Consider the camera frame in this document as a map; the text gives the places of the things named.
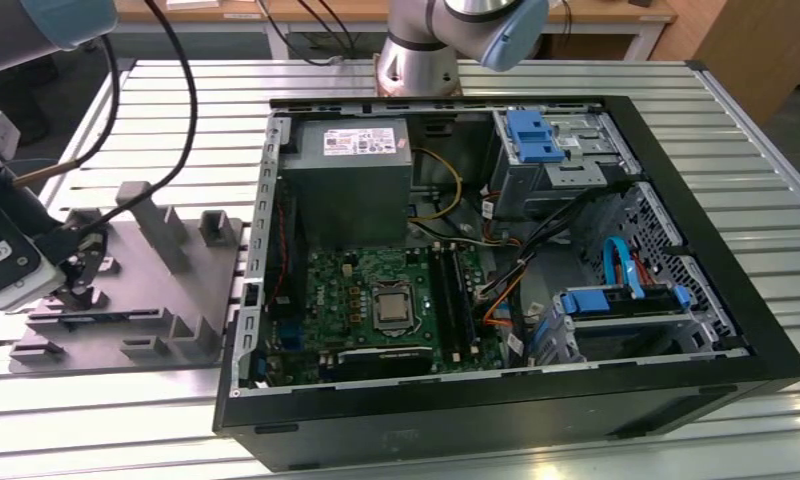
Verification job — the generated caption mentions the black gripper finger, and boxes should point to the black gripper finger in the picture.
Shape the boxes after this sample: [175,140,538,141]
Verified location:
[55,256,86,310]
[77,231,111,297]

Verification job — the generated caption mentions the dark RAM stick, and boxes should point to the dark RAM stick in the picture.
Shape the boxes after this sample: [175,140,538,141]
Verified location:
[449,245,478,354]
[29,309,163,324]

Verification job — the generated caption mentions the grey parts rack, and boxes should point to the grey parts rack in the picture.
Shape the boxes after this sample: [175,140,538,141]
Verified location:
[6,180,252,374]

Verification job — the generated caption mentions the green motherboard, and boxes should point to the green motherboard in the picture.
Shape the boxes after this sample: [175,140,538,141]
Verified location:
[265,243,508,387]

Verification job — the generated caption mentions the grey power supply unit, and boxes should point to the grey power supply unit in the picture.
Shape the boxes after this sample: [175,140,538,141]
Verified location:
[277,118,414,249]

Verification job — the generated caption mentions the CPU socket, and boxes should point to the CPU socket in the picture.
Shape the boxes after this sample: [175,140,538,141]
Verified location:
[368,279,421,339]

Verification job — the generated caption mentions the silver CPU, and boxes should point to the silver CPU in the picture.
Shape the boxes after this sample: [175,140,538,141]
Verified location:
[372,292,414,324]

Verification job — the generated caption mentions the black graphics card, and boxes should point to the black graphics card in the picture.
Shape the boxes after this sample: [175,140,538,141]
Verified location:
[332,344,436,381]

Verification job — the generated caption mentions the black PC case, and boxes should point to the black PC case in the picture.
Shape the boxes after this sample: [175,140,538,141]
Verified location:
[210,93,800,474]

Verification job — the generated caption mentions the blue disk carrier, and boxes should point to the blue disk carrier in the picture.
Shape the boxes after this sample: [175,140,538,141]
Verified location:
[505,109,568,164]

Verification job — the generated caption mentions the hard disk in blue carrier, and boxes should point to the hard disk in blue carrier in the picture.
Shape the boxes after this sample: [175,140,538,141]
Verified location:
[558,284,692,321]

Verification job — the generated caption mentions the perforated metal disk bay cage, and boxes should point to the perforated metal disk bay cage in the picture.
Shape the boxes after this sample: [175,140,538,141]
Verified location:
[549,287,732,364]

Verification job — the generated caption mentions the wooden cabinet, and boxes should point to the wooden cabinet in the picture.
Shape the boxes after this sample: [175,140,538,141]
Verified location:
[652,0,800,126]

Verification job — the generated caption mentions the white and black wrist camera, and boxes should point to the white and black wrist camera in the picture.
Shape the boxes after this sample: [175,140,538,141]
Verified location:
[0,234,62,312]

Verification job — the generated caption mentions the black cable with brass end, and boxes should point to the black cable with brass end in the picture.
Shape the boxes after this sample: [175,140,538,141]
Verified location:
[9,34,122,186]

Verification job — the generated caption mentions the yellow wire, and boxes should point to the yellow wire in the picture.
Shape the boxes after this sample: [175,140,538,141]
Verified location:
[409,147,465,221]

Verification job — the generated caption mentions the orange wire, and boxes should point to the orange wire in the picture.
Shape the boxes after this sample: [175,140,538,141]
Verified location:
[482,294,514,329]

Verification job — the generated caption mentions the black wire bundle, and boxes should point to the black wire bundle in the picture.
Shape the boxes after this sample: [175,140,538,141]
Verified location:
[512,182,632,266]

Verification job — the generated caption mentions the blue data wire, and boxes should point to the blue data wire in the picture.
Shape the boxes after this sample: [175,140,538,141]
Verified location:
[601,237,645,301]

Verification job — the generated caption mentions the wooden desk white frame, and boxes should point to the wooden desk white frame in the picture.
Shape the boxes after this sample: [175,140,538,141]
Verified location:
[111,0,679,61]

